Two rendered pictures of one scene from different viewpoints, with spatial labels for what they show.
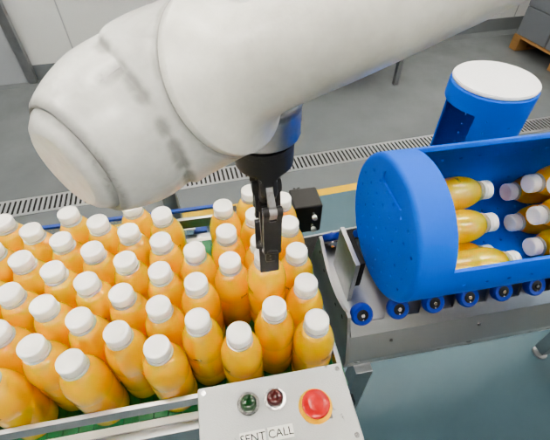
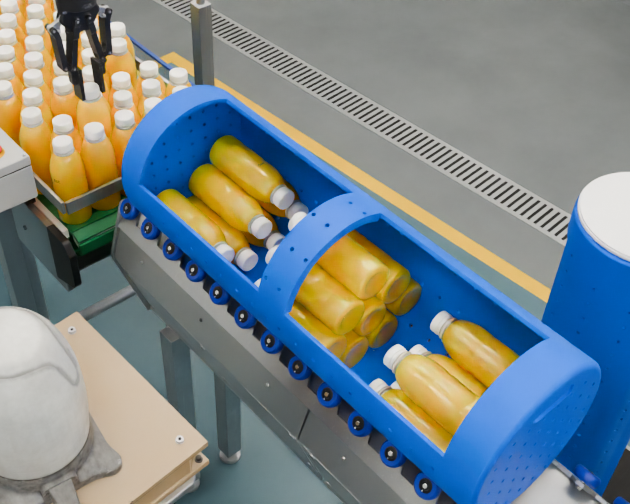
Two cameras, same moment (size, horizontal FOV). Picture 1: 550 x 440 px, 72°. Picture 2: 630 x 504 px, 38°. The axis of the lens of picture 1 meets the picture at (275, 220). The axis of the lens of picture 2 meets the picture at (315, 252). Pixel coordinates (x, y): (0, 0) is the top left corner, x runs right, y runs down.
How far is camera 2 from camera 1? 1.61 m
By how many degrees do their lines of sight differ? 39
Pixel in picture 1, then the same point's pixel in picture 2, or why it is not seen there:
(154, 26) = not seen: outside the picture
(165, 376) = not seen: outside the picture
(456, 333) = (184, 311)
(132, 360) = not seen: outside the picture
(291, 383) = (2, 140)
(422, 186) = (167, 105)
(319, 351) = (52, 166)
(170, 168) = not seen: outside the picture
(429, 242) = (133, 141)
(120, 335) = (1, 70)
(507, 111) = (589, 254)
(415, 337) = (157, 281)
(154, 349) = not seen: outside the picture
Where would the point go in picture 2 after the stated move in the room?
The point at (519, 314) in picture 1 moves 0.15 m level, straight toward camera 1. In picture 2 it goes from (233, 347) to (160, 324)
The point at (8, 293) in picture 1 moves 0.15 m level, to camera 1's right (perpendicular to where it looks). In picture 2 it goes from (5, 18) to (26, 49)
